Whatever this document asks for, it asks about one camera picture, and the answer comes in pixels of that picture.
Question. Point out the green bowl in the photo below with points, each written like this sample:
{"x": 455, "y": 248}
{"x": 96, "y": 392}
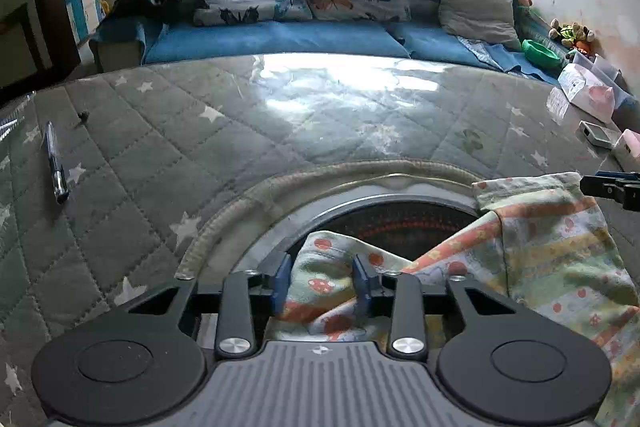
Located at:
{"x": 541, "y": 52}

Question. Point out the washing machine drum opening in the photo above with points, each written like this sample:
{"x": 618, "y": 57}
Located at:
{"x": 400, "y": 219}

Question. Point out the grey cushion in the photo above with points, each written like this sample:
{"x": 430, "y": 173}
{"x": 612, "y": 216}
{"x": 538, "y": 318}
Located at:
{"x": 477, "y": 9}

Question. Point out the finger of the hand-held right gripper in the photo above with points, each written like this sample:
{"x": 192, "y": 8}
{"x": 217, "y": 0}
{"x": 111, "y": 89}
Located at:
{"x": 607, "y": 191}

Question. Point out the pink tissue box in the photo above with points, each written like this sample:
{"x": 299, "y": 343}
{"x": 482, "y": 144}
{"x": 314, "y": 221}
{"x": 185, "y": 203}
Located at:
{"x": 592, "y": 89}

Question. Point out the mushroom print pastel garment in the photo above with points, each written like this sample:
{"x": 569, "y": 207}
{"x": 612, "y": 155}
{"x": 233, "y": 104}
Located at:
{"x": 550, "y": 257}

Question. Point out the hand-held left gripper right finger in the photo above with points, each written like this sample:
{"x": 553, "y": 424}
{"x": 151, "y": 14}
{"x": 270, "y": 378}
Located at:
{"x": 361, "y": 282}

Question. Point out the blue sofa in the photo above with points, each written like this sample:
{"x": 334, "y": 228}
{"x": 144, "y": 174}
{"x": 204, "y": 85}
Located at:
{"x": 280, "y": 39}

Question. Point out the small plush toys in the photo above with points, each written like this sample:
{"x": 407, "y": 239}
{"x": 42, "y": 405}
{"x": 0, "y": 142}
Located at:
{"x": 570, "y": 34}

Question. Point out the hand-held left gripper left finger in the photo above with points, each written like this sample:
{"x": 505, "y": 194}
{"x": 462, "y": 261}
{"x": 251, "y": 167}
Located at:
{"x": 283, "y": 279}

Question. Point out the pink white box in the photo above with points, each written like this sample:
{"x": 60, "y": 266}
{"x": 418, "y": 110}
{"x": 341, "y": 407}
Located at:
{"x": 629, "y": 149}

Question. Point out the grey star quilted table cover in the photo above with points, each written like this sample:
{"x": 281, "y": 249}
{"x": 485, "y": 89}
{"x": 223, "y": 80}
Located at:
{"x": 150, "y": 147}

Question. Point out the blue storage cabinet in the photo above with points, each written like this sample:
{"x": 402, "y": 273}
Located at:
{"x": 82, "y": 4}

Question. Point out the black pen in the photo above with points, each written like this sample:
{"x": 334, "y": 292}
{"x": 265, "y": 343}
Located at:
{"x": 56, "y": 162}

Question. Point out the light blue blanket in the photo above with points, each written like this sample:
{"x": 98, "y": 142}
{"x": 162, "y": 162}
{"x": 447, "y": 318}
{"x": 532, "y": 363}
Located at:
{"x": 500, "y": 54}

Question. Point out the small grey device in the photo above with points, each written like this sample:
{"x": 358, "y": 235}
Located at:
{"x": 599, "y": 134}

